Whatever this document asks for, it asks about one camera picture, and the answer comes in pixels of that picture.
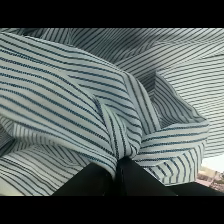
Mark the white blue striped shirt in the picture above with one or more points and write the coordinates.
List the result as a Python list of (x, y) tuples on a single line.
[(66, 93)]

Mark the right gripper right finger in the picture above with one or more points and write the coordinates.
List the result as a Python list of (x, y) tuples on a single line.
[(143, 181)]

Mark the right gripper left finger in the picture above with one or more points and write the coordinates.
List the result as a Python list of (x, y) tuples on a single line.
[(90, 183)]

